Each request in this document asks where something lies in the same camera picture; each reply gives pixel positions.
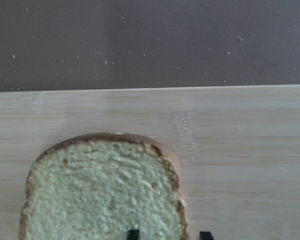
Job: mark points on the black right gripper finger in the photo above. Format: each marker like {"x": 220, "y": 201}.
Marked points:
{"x": 206, "y": 235}

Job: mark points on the bread slice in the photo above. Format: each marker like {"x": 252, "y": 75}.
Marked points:
{"x": 104, "y": 186}

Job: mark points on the wooden cutting board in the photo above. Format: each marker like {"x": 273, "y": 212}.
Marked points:
{"x": 239, "y": 149}

